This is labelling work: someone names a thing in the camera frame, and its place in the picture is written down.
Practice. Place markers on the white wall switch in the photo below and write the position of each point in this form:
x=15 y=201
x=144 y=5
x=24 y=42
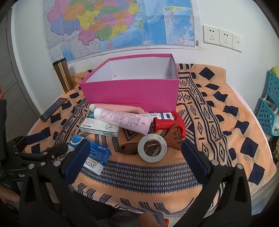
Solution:
x=237 y=42

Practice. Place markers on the blue and white medicine box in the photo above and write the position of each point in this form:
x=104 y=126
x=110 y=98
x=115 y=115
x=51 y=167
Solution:
x=102 y=152

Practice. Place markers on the grey cabinet door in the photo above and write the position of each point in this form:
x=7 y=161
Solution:
x=13 y=76

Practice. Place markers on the colourful wall map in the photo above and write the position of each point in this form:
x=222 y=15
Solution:
x=109 y=21

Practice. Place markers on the white and teal medicine box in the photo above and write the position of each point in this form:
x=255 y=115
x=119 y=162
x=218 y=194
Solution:
x=96 y=128

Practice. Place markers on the red spray trigger head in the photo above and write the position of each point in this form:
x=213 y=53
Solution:
x=162 y=125

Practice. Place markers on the pink cardboard box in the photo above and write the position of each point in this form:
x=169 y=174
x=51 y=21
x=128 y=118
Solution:
x=130 y=91

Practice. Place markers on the brown wooden comb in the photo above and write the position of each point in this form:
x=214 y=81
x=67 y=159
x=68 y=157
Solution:
x=172 y=135

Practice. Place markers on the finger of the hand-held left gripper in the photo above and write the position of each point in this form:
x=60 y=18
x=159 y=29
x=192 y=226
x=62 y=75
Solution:
x=19 y=141
x=54 y=150

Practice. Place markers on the light pink printed tube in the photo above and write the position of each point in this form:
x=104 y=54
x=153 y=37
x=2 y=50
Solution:
x=124 y=120

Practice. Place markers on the white wall socket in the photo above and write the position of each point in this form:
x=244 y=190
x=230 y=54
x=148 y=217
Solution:
x=211 y=35
x=225 y=37

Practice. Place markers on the white tube with blue label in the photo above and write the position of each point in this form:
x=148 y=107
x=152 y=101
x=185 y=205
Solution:
x=161 y=115

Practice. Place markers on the grey tape roll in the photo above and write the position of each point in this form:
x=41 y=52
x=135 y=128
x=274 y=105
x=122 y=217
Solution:
x=141 y=150

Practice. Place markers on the orange patterned blanket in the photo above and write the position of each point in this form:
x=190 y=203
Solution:
x=152 y=174

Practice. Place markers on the blue plastic basket rack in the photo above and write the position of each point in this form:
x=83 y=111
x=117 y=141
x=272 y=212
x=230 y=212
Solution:
x=267 y=113

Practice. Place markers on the peach cosmetic tube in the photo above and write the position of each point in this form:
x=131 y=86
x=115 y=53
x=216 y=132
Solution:
x=117 y=107

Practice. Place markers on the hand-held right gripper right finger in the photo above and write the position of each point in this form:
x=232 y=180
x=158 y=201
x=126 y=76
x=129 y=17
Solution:
x=194 y=161

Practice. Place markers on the yellow item in rack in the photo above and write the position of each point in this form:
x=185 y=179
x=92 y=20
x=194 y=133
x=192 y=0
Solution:
x=275 y=72

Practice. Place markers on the gold thermos bottle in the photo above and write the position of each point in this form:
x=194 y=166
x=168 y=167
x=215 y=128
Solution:
x=63 y=76

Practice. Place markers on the black smartphone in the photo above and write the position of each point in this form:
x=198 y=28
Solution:
x=53 y=109

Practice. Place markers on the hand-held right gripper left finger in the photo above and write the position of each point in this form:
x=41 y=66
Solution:
x=76 y=161

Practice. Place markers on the person's left hand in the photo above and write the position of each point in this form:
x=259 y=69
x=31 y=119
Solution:
x=8 y=196

